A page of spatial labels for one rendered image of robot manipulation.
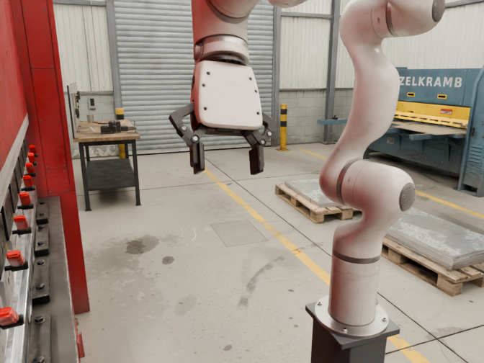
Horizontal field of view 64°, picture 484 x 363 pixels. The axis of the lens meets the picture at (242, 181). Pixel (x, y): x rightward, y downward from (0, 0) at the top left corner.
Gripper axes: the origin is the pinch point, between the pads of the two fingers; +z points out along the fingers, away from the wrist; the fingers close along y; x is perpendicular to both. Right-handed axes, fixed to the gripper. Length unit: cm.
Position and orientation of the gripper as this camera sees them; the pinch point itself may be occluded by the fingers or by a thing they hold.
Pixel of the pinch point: (228, 166)
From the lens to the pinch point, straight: 56.6
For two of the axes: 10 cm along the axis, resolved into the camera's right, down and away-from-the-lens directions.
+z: 0.7, 9.9, -1.6
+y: 9.0, 0.0, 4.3
